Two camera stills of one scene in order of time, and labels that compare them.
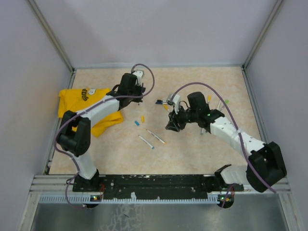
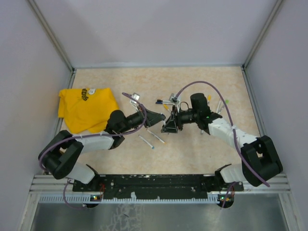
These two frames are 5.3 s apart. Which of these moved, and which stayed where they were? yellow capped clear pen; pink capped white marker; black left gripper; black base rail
Moved: black left gripper
Stayed: black base rail; yellow capped clear pen; pink capped white marker
